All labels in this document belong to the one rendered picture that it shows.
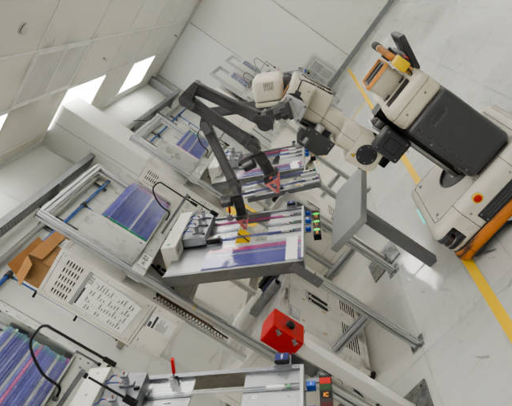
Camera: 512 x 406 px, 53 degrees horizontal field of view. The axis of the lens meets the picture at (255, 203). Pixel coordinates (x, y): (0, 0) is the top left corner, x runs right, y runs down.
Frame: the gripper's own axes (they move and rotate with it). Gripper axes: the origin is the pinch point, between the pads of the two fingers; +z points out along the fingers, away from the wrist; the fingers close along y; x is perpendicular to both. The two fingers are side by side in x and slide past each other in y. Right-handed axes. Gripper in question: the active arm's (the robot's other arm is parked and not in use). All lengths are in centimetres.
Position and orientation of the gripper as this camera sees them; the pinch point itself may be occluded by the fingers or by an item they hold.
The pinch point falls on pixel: (245, 227)
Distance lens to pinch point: 297.5
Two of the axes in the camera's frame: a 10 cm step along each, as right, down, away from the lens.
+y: -0.8, 3.6, -9.3
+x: 9.7, -1.7, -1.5
